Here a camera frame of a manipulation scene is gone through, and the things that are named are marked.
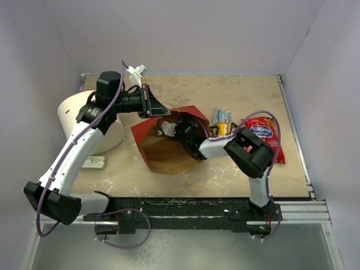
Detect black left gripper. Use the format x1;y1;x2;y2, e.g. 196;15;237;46
112;84;171;119

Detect red paper bag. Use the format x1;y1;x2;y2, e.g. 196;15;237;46
131;105;209;188

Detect purple candy pack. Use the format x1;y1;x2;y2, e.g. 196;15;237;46
209;125;219;138

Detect white blue snack wrapper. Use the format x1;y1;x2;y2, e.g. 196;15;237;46
213;107;232;124

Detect yellow snack pack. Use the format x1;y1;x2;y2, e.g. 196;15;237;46
216;122;230;137

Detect brown green candy pack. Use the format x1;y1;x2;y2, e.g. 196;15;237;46
229;122;238;135

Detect small white green box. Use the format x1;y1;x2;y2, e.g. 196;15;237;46
82;156;106;170

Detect red cookie snack bag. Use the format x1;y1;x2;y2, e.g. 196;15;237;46
244;116;278;152

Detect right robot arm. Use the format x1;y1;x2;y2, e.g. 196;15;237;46
174;122;279;220

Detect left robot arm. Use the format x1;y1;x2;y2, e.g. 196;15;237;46
24;71;171;225

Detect white cylindrical container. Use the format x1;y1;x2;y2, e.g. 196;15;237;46
57;89;124;156

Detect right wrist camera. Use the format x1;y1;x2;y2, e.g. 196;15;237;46
157;121;177;137

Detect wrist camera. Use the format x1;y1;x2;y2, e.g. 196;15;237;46
127;65;147;87
157;121;177;137

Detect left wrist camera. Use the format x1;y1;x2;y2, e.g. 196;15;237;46
127;65;147;87

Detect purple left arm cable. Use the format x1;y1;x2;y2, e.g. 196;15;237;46
35;58;126;237

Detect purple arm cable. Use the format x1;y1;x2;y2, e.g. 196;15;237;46
35;58;126;237
193;110;282;242

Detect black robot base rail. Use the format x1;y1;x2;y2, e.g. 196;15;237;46
84;197;282;236

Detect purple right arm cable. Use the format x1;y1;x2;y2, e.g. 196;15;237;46
193;110;282;242

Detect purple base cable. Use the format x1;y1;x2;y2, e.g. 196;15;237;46
94;209;151;249

